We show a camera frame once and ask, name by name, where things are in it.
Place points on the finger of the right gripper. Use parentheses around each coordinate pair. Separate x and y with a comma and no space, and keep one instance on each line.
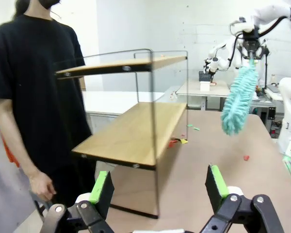
(247,52)
(257,52)

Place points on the beige background table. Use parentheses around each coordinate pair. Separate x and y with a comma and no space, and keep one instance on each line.
(215,91)

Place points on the teal microfibre duster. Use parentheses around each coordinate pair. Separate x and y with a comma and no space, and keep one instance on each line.
(237,104)

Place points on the aluminium frame workbench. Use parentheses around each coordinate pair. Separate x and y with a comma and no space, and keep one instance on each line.
(266,102)

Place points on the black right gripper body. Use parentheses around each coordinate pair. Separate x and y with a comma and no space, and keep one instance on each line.
(251,36)

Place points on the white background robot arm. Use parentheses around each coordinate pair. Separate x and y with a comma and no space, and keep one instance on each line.
(220,61)

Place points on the small white box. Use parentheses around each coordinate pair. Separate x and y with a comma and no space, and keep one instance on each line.
(205,86)

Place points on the yellow paper scrap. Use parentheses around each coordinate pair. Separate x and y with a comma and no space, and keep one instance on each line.
(183,141)

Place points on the black background robot gripper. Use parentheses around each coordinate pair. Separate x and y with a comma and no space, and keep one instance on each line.
(208,69)

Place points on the white table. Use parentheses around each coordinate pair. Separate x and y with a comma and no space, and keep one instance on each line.
(116,102)

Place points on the large red paper scrap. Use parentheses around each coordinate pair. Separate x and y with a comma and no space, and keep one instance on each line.
(172,144)

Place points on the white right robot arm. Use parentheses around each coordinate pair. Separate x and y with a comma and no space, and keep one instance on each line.
(269,12)

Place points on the black controller box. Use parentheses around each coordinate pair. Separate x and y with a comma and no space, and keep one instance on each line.
(271,113)

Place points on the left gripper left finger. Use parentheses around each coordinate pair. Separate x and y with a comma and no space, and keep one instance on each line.
(104,191)

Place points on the small white bottle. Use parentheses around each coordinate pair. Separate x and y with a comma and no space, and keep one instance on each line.
(273,79)

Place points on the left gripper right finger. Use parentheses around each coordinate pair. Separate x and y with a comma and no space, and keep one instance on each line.
(215,187)

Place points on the person's right hand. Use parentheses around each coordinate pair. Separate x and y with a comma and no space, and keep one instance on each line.
(41,185)

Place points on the two-tier wooden shelf black frame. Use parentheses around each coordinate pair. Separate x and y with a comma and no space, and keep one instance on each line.
(135,131)

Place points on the person in black T-shirt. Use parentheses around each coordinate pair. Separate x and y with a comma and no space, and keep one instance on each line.
(34,85)

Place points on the black microphone stand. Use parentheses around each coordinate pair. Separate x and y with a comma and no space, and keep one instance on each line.
(266,70)

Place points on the small black box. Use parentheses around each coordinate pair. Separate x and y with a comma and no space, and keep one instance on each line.
(205,76)

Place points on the person's right forearm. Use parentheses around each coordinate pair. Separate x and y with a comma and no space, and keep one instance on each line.
(19,155)

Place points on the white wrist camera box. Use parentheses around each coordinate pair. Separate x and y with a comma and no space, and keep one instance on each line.
(237,25)

